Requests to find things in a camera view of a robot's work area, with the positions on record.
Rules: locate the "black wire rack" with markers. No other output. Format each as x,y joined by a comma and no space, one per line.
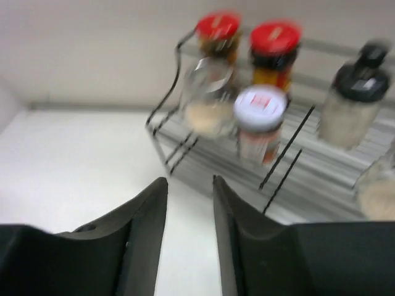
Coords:
309,180

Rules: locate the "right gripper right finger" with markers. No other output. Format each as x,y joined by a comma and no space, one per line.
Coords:
259,256

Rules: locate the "glass jar silver rim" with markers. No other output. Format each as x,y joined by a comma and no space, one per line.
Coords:
374,189
207,98

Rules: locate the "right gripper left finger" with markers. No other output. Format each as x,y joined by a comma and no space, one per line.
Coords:
116,254

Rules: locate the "red lid sauce jar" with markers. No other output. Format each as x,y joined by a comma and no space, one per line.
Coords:
219,35
274,50

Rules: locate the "black cap white powder bottle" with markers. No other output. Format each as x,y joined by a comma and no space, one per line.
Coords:
354,98

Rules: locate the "white lid spice jar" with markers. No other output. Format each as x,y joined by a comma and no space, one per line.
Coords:
259,112

